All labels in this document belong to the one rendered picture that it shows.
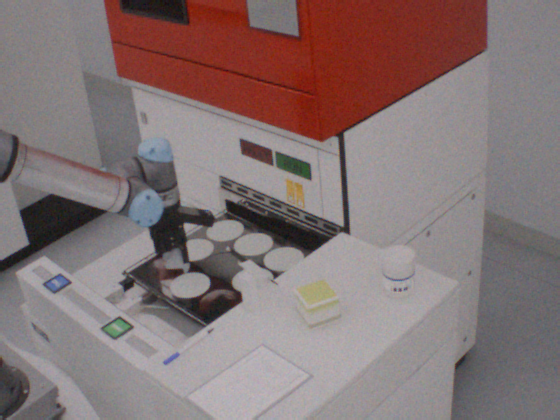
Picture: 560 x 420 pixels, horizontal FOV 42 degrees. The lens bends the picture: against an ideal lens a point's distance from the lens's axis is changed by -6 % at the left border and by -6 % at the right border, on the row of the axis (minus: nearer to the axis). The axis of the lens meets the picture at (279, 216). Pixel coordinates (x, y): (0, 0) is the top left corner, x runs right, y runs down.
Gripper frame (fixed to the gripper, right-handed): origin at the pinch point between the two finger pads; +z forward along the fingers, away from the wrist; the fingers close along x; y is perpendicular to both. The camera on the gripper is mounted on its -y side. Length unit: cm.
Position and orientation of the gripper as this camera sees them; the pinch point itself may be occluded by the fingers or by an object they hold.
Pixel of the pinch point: (187, 268)
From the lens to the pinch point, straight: 192.7
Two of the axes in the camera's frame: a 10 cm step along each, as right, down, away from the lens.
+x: 3.0, 4.8, -8.2
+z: 1.0, 8.4, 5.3
